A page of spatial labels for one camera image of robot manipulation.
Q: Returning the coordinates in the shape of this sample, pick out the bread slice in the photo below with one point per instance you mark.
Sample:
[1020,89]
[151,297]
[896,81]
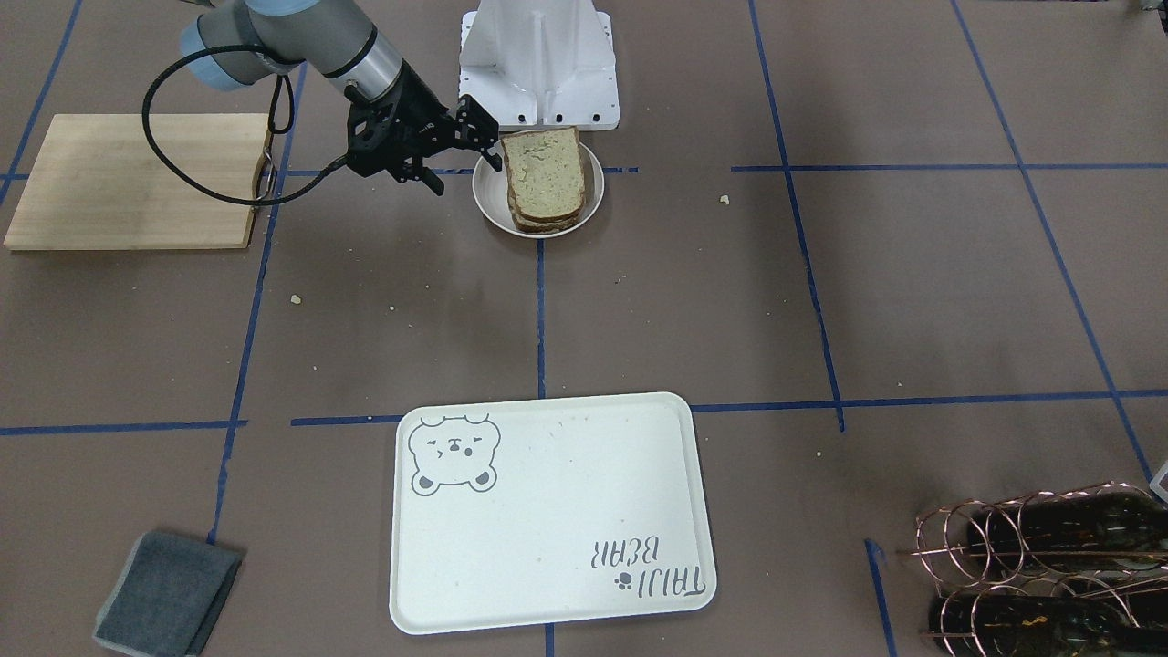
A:
[545,217]
[544,164]

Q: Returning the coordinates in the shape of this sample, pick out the white round plate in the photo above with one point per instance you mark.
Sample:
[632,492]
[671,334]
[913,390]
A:
[490,193]

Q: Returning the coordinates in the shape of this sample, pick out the grey folded cloth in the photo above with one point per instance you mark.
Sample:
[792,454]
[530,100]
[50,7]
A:
[168,598]

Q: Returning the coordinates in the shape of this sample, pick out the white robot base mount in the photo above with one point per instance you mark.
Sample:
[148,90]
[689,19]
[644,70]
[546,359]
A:
[541,64]

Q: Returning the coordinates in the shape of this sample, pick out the dark green wine bottle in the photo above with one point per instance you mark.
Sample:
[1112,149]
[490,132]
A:
[1112,530]

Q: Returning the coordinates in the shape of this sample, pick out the copper wire bottle rack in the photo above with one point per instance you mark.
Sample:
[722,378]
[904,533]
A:
[940,548]

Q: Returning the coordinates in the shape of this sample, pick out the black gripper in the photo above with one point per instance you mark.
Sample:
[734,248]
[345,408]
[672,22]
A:
[412,102]

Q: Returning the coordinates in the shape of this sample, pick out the wooden cutting board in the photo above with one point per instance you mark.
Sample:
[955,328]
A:
[97,185]

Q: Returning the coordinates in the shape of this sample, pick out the cream bear serving tray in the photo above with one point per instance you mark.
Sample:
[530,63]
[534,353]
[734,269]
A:
[548,511]

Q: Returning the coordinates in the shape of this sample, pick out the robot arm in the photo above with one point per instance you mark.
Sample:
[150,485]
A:
[235,44]

